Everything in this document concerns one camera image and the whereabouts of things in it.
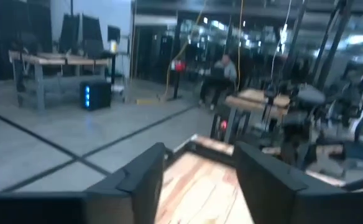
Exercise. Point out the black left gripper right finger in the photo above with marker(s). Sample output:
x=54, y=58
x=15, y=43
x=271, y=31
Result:
x=268, y=193

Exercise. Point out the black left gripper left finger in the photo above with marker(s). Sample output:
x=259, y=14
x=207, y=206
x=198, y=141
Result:
x=144, y=186

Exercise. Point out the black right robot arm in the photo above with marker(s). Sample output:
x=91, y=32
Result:
x=296, y=137

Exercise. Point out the light wooden work table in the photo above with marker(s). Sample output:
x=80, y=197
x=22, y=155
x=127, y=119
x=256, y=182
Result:
x=253, y=99

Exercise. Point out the black computer tower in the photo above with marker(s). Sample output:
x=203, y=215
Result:
x=99, y=95

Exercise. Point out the red box on stand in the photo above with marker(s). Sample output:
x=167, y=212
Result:
x=178, y=65

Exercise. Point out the person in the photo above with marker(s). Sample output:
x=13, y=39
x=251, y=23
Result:
x=228, y=70

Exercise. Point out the pale cylindrical cup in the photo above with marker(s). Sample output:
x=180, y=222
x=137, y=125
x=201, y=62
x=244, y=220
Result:
x=113, y=46

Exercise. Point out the black monitor back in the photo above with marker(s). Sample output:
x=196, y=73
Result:
x=69, y=34
x=113, y=32
x=92, y=35

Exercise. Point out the wooden top desk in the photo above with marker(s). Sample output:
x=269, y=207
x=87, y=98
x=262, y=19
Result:
x=44, y=59

